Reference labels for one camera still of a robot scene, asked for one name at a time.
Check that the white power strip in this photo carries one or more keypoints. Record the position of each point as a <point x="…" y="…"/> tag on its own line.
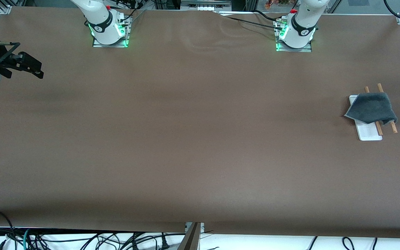
<point x="205" y="5"/>

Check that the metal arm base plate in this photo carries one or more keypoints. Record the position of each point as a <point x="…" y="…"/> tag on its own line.
<point x="111" y="44"/>
<point x="295" y="49"/>

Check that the pink and grey towel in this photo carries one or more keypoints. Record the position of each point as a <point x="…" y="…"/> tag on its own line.
<point x="372" y="107"/>

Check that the white rack base plate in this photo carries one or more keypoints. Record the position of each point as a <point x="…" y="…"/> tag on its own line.
<point x="368" y="132"/>

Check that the grey table support post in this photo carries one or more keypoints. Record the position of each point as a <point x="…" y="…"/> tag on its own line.
<point x="191" y="238"/>

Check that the orange red background clutter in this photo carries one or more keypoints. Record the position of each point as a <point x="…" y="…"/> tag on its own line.
<point x="278" y="2"/>

